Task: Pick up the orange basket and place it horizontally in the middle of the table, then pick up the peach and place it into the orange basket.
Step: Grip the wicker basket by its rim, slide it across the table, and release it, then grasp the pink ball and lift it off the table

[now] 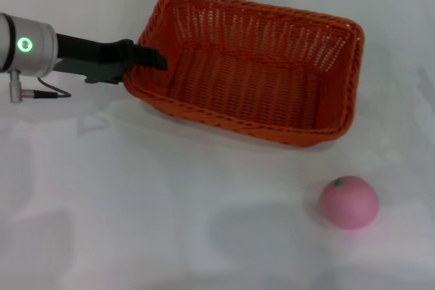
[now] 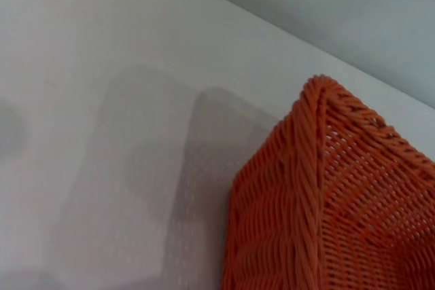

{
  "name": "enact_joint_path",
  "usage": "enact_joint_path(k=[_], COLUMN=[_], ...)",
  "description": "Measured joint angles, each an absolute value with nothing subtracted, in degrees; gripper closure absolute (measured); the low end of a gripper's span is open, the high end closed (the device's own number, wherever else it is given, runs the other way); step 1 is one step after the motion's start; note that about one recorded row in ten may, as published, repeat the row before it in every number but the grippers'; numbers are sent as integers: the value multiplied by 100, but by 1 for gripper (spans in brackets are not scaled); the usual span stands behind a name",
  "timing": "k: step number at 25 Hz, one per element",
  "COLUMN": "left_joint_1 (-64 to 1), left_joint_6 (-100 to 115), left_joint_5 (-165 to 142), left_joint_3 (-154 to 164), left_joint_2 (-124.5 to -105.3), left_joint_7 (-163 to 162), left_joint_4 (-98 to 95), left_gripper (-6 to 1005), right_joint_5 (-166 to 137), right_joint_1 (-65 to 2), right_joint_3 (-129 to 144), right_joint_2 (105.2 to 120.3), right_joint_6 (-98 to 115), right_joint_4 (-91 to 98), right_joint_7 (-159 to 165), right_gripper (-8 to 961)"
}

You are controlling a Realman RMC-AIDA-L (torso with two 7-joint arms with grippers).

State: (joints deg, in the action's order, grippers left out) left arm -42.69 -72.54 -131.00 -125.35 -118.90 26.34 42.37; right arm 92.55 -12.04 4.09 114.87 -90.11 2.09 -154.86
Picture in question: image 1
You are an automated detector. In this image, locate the silver cable connector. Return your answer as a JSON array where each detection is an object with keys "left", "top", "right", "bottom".
[{"left": 9, "top": 70, "right": 23, "bottom": 103}]

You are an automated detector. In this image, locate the black thin cable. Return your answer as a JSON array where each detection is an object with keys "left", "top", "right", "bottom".
[{"left": 20, "top": 77, "right": 73, "bottom": 98}]

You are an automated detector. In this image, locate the orange woven plastic basket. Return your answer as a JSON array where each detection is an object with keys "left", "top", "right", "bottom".
[{"left": 122, "top": 0, "right": 366, "bottom": 149}]

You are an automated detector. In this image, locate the pink toy fruit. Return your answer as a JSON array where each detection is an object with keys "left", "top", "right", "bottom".
[{"left": 319, "top": 175, "right": 380, "bottom": 230}]

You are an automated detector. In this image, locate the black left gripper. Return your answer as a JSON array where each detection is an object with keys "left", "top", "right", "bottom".
[{"left": 54, "top": 33, "right": 170, "bottom": 85}]

